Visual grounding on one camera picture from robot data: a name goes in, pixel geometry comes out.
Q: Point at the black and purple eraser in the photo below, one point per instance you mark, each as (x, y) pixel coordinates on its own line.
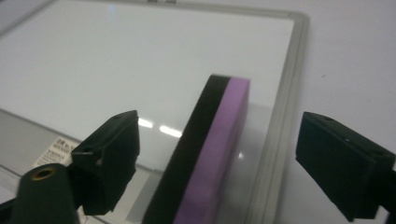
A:
(205, 161)

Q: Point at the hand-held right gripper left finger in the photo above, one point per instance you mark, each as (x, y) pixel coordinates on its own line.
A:
(106, 168)

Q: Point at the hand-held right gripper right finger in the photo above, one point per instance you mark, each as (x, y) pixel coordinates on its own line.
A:
(345, 174)

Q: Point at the whiteboard with grey frame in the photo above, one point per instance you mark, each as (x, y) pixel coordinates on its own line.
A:
(124, 62)

